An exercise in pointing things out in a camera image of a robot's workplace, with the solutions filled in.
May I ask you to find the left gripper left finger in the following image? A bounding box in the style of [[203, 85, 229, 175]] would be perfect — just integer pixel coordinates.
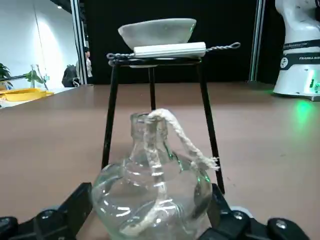
[[0, 182, 94, 240]]

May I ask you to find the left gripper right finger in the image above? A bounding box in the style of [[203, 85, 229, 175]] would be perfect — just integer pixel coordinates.
[[199, 183, 320, 240]]

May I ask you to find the black wire tripod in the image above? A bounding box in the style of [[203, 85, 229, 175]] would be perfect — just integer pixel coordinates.
[[101, 56, 226, 195]]

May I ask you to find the white clay triangle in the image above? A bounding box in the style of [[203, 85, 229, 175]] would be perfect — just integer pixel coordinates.
[[106, 41, 241, 67]]

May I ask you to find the white ceramic crucible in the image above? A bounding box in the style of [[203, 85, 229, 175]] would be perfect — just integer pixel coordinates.
[[117, 17, 198, 69]]

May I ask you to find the yellow bag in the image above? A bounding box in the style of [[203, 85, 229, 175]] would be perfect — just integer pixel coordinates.
[[0, 87, 55, 102]]

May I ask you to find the glass flask with plant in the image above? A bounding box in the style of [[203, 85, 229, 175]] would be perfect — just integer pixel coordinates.
[[24, 63, 50, 90]]

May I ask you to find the black chair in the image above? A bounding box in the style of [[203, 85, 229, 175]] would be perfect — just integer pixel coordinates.
[[61, 64, 81, 88]]

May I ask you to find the black rod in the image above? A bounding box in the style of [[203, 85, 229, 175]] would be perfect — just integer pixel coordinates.
[[0, 73, 35, 83]]

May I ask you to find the green potted plant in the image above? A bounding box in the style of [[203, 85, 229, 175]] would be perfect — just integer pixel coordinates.
[[0, 62, 13, 91]]

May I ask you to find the person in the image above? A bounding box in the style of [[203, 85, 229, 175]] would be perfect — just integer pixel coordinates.
[[83, 46, 94, 78]]

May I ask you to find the aluminium frame post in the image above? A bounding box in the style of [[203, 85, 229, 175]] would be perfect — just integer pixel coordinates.
[[249, 0, 266, 82], [70, 0, 88, 85]]

